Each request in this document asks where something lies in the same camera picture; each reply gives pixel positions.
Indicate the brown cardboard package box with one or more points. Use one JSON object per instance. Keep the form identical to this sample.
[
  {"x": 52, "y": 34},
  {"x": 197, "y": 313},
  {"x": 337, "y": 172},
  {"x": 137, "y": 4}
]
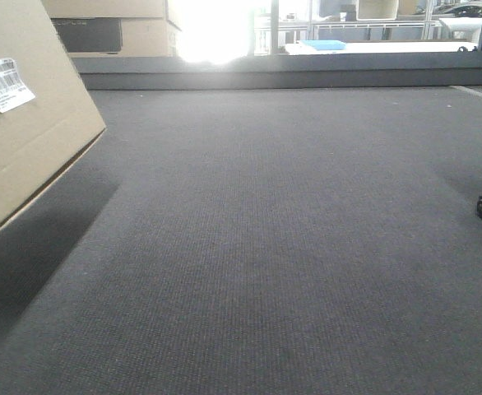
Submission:
[{"x": 41, "y": 138}]

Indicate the upper stacked cardboard box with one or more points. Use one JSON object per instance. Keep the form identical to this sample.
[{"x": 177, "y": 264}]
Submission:
[{"x": 105, "y": 8}]

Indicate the grey vertical pillar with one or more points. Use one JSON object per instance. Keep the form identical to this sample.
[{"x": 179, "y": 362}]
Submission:
[{"x": 275, "y": 27}]

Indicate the white background table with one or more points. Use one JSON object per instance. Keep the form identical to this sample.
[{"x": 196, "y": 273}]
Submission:
[{"x": 426, "y": 46}]

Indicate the blue flat tray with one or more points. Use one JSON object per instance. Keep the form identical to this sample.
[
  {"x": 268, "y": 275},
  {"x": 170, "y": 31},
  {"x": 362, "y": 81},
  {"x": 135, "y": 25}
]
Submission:
[{"x": 324, "y": 44}]

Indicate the white barcode label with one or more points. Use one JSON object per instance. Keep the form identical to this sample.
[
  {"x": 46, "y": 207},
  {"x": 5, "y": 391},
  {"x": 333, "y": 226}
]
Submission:
[{"x": 13, "y": 91}]

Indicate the beige box on shelf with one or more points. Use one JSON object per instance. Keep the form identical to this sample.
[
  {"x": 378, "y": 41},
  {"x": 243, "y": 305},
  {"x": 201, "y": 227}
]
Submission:
[{"x": 376, "y": 10}]

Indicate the grey raised table border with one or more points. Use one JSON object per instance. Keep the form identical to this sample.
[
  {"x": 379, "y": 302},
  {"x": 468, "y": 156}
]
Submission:
[{"x": 347, "y": 70}]

